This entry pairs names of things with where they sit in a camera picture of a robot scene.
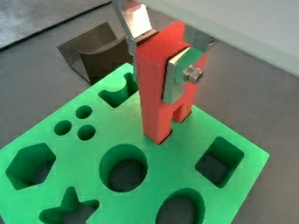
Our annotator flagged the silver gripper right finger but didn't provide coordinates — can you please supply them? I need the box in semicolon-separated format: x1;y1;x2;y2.
163;25;215;105

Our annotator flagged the green shape sorter board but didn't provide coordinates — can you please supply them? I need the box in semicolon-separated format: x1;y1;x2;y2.
0;64;269;224

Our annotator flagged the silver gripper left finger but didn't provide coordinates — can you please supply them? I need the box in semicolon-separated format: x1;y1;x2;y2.
111;0;159;82

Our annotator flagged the red double-square peg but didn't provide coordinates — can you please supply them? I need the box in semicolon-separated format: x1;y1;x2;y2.
135;21;207;144

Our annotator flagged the black curved holder stand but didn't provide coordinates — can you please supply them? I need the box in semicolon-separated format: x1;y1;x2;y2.
58;22;134;85

